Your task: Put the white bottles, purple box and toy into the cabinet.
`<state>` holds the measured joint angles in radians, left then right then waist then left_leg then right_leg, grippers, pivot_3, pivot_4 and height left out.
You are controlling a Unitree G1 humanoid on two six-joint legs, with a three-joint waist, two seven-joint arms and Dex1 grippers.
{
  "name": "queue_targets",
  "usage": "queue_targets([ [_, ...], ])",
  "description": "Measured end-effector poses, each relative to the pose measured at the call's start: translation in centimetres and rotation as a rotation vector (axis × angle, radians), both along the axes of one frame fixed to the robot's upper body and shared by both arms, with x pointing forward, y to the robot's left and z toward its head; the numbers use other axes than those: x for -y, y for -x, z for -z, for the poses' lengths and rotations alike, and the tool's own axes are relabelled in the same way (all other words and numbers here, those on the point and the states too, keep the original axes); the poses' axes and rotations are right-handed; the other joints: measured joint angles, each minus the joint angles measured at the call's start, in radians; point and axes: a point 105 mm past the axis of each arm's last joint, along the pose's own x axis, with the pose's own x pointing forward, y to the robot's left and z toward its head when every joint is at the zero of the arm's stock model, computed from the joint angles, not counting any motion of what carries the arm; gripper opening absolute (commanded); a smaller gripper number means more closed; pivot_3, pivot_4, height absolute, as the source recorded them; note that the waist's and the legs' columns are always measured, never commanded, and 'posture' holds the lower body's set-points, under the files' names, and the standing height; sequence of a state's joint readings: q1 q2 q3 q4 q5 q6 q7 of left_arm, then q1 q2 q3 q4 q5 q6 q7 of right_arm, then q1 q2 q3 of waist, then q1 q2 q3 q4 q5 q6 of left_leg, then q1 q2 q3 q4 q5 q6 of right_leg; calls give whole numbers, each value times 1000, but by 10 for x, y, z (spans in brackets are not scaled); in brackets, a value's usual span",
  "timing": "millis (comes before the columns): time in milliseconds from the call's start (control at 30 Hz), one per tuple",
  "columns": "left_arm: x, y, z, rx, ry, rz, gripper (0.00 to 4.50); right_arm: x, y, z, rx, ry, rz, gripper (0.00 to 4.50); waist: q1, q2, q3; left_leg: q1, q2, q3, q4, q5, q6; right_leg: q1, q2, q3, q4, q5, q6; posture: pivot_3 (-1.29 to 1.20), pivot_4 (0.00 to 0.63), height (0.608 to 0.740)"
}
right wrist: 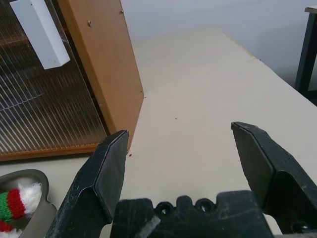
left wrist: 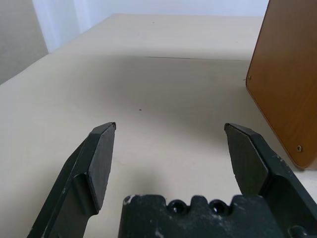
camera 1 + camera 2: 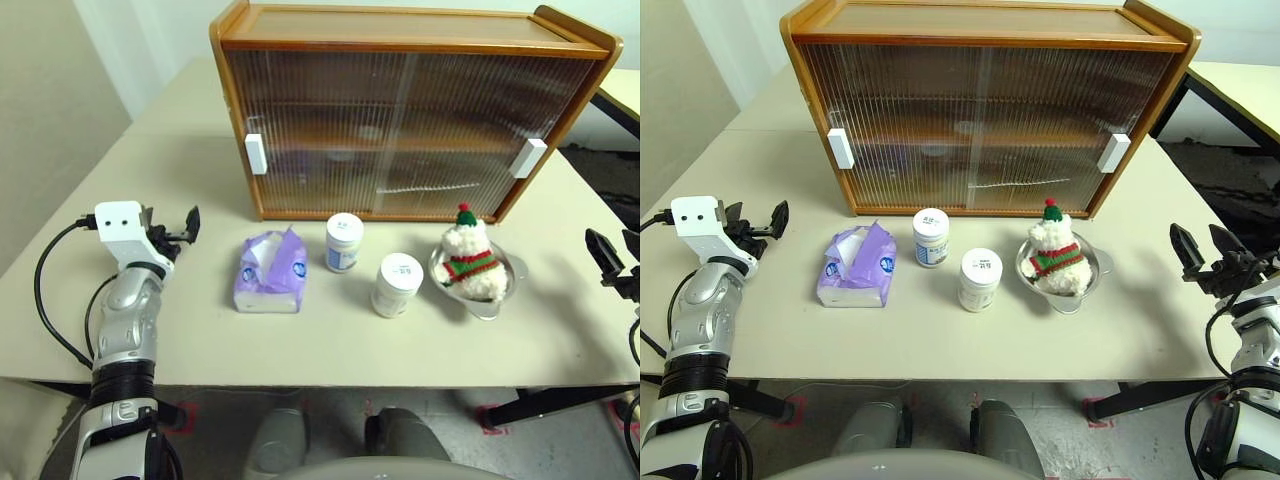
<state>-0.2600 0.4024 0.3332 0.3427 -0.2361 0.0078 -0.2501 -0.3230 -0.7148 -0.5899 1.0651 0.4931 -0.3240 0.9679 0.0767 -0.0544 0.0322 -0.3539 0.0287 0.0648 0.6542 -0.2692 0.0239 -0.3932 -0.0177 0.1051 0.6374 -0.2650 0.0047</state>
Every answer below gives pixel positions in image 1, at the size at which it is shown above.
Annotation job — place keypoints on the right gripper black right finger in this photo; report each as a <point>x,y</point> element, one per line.
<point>272,158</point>

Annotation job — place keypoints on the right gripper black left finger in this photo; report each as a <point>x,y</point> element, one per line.
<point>99,178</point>

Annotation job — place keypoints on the ribbed clear cabinet door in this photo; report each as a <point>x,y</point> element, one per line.
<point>49,99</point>

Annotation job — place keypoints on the wooden cabinet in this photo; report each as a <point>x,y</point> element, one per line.
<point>109,62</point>

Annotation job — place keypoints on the grey metal tray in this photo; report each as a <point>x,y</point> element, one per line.
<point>42,218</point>

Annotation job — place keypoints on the red green knitted toy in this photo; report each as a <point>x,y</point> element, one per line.
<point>15,200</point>

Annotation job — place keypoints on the red white knitted toy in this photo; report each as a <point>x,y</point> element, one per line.
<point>6,229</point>

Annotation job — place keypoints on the dark table leg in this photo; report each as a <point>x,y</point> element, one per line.
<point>305,57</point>

